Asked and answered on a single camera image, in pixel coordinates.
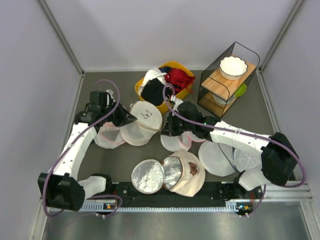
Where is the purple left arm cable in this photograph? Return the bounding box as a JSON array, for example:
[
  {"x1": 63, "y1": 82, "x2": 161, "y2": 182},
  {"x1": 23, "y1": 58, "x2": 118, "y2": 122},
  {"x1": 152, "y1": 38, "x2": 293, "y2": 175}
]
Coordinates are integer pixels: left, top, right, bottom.
[{"x1": 42, "y1": 79, "x2": 124, "y2": 219}]

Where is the pink trimmed bag left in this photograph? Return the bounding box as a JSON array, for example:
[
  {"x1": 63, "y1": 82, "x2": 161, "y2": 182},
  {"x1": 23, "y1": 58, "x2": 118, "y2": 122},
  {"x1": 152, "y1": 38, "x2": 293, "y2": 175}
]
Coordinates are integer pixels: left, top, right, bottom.
[{"x1": 94, "y1": 122, "x2": 126, "y2": 149}]

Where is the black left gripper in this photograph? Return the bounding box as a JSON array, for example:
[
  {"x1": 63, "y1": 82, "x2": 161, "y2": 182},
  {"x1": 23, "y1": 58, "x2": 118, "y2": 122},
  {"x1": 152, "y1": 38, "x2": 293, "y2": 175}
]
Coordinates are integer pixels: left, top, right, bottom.
[{"x1": 101, "y1": 99, "x2": 137, "y2": 127}]

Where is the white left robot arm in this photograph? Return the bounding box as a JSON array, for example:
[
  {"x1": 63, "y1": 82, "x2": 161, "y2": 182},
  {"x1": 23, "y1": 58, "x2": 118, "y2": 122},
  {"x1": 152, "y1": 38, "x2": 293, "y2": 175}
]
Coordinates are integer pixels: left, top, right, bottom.
[{"x1": 37, "y1": 89, "x2": 137, "y2": 212}]

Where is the grey trimmed white mesh bag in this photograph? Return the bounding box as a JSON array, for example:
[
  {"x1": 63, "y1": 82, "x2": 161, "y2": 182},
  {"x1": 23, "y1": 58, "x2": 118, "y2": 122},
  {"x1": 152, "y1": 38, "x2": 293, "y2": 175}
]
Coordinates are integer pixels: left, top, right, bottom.
[{"x1": 198, "y1": 141, "x2": 262, "y2": 177}]

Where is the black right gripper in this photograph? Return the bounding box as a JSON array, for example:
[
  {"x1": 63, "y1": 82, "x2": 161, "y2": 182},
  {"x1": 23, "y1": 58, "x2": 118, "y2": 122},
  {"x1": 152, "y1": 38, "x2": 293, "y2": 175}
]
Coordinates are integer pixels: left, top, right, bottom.
[{"x1": 161, "y1": 112, "x2": 195, "y2": 137}]

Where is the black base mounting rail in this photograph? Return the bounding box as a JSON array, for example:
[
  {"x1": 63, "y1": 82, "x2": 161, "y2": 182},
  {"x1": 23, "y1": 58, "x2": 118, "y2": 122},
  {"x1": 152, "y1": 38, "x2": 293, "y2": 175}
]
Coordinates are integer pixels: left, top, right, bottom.
[{"x1": 110, "y1": 182, "x2": 262, "y2": 208}]

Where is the black bra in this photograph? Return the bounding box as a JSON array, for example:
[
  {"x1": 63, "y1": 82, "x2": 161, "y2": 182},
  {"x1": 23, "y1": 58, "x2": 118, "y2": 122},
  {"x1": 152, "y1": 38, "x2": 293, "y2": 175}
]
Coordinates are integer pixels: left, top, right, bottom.
[{"x1": 140, "y1": 78, "x2": 165, "y2": 106}]

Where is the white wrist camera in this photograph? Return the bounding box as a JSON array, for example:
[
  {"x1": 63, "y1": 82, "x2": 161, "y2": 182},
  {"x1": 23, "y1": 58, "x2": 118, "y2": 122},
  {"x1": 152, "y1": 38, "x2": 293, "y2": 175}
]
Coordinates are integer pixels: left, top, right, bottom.
[
  {"x1": 105, "y1": 89, "x2": 117, "y2": 107},
  {"x1": 171, "y1": 98, "x2": 184, "y2": 111}
]

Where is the white scalloped bowl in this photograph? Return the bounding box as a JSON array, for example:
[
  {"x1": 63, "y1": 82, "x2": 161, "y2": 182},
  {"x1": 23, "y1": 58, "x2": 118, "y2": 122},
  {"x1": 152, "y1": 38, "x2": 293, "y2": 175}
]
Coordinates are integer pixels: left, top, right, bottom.
[{"x1": 219, "y1": 56, "x2": 248, "y2": 81}]

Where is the green plastic bowl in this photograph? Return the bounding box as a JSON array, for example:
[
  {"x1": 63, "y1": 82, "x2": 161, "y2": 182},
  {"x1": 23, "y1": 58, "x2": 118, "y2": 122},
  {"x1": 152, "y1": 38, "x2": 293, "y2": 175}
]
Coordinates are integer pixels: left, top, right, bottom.
[{"x1": 234, "y1": 83, "x2": 247, "y2": 98}]

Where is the white bra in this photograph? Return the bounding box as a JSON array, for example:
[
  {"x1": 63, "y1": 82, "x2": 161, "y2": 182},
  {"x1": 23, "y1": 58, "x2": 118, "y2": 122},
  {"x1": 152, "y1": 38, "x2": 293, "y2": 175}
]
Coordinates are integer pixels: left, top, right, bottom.
[{"x1": 138, "y1": 67, "x2": 167, "y2": 95}]

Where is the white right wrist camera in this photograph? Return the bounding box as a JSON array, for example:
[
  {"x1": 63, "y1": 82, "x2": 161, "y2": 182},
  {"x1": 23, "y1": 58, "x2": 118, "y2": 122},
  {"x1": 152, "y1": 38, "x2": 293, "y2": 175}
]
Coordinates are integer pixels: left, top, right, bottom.
[{"x1": 171, "y1": 98, "x2": 184, "y2": 111}]

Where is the pink trimmed bag centre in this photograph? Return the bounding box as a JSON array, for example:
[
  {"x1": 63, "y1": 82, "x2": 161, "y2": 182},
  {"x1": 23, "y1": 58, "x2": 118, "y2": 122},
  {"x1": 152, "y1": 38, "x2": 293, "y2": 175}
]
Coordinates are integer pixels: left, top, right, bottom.
[{"x1": 160, "y1": 131, "x2": 206, "y2": 153}]

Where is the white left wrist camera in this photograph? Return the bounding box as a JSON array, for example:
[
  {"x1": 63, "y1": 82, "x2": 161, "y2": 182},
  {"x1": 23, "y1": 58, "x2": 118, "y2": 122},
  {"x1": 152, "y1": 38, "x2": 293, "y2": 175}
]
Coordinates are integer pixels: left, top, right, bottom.
[{"x1": 105, "y1": 89, "x2": 117, "y2": 107}]

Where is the beige foil lined bear bag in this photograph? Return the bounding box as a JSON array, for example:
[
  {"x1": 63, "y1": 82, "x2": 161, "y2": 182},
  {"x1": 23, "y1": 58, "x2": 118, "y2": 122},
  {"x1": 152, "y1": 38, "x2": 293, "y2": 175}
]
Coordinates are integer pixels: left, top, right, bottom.
[{"x1": 131, "y1": 150, "x2": 206, "y2": 198}]

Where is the beige mesh bag with glasses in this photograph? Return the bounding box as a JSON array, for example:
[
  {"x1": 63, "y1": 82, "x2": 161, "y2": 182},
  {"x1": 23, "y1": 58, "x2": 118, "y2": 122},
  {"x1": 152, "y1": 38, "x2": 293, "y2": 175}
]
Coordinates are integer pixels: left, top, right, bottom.
[{"x1": 120, "y1": 101, "x2": 163, "y2": 147}]

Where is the pink trimmed bag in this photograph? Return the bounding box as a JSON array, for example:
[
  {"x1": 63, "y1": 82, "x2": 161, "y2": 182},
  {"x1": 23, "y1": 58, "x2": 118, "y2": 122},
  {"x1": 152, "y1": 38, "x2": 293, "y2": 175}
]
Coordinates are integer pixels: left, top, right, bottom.
[
  {"x1": 94, "y1": 122, "x2": 126, "y2": 149},
  {"x1": 160, "y1": 131, "x2": 206, "y2": 153}
]

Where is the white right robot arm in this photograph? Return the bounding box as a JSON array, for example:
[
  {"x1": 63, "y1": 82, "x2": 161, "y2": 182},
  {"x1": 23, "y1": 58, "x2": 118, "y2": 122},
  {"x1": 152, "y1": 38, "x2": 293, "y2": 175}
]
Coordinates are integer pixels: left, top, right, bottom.
[{"x1": 160, "y1": 101, "x2": 301, "y2": 198}]

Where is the yellow plastic basket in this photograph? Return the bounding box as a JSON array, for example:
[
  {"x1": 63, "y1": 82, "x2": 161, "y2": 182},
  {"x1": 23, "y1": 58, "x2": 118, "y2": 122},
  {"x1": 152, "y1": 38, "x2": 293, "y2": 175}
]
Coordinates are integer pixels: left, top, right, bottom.
[{"x1": 134, "y1": 61, "x2": 194, "y2": 114}]

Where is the black wire shelf rack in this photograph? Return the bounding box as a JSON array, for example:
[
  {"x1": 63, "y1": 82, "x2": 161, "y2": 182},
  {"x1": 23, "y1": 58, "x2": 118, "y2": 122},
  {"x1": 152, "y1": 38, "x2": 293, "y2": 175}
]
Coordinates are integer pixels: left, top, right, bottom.
[{"x1": 197, "y1": 41, "x2": 260, "y2": 118}]

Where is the red bra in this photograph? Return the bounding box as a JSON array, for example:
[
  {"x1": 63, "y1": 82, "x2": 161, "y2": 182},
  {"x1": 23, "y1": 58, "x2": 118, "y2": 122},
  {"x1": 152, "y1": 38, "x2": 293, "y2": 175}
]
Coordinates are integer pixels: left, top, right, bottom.
[{"x1": 164, "y1": 68, "x2": 196, "y2": 93}]

